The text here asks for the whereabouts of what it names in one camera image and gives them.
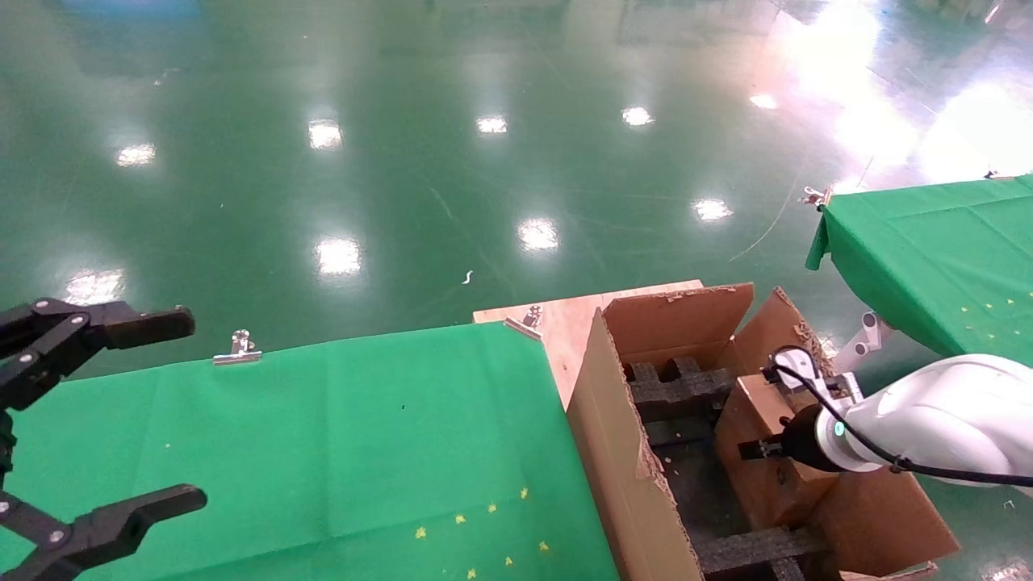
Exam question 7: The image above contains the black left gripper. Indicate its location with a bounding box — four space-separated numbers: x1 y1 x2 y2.
0 299 208 581

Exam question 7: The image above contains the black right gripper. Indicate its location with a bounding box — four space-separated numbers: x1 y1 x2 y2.
738 405 825 474

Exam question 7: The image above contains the small brown cardboard box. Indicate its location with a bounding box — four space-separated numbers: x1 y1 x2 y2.
714 373 844 529

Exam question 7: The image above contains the large open brown carton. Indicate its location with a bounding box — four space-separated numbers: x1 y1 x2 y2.
565 282 961 581

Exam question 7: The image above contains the white metal table leg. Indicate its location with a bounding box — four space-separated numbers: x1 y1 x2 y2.
830 311 893 377

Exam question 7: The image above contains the black notched foam insert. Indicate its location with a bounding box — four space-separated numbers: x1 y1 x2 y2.
621 357 739 422
692 525 832 581

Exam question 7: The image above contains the large green table cloth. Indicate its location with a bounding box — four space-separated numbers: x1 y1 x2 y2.
0 321 622 581

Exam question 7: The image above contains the black camera cable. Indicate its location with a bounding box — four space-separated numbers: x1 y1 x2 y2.
767 345 1033 489

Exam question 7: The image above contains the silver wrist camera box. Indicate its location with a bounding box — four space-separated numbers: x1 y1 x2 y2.
763 365 812 393

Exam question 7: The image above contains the silver camera mount bracket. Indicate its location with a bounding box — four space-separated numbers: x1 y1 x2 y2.
811 373 864 404

